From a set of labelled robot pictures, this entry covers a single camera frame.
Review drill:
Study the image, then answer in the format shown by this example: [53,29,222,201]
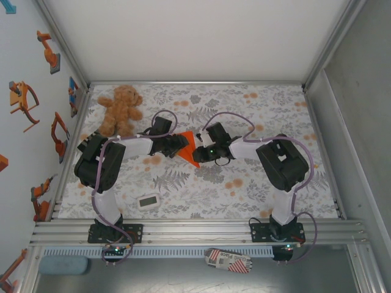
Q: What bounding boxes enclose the orange paper sheet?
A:
[176,130,202,169]

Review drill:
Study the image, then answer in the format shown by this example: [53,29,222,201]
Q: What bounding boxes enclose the brown teddy bear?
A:
[97,85,144,138]

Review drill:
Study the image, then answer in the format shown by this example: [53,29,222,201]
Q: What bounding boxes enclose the floral printed table mat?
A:
[57,84,339,220]

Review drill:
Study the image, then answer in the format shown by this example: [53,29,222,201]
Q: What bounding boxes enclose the white digital timer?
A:
[136,193,161,211]

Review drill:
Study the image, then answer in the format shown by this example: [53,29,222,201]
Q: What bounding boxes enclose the red striped printed package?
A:
[203,247,254,274]

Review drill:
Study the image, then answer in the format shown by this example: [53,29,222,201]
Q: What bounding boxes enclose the small circuit board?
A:
[272,243,302,262]
[101,244,128,261]

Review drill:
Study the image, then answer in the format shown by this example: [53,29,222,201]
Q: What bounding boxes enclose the blue grey sponge pad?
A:
[38,255,90,275]

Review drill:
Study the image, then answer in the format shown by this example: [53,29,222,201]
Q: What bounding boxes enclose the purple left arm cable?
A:
[90,109,179,267]

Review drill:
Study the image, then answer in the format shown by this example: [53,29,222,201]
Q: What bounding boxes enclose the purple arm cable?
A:
[90,109,179,267]
[202,112,319,265]

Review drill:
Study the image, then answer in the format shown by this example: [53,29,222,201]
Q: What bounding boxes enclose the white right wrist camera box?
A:
[196,131,215,148]

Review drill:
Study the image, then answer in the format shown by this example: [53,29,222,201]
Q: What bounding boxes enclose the aluminium frame bar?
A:
[304,86,348,220]
[50,86,94,220]
[88,80,306,87]

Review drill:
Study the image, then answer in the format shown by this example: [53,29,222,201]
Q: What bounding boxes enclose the wide slotted aluminium rail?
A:
[29,218,372,245]

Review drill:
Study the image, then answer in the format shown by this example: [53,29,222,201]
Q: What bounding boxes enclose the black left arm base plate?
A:
[87,223,144,244]

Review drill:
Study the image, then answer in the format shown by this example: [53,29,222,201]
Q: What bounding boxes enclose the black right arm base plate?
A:
[249,222,305,244]

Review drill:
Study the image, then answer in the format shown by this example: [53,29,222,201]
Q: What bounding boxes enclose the blue orange wall sticker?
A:
[67,76,88,118]

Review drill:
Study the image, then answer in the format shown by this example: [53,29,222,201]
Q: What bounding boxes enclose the white slotted cable duct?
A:
[42,247,274,258]

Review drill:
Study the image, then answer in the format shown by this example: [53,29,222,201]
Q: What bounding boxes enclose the aluminium frame post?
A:
[32,0,92,90]
[301,0,367,92]

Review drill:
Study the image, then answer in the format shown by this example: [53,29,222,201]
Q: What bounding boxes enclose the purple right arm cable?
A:
[202,112,319,265]

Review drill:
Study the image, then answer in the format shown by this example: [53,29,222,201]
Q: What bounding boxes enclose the orange chair shaped wall sticker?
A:
[8,80,41,133]

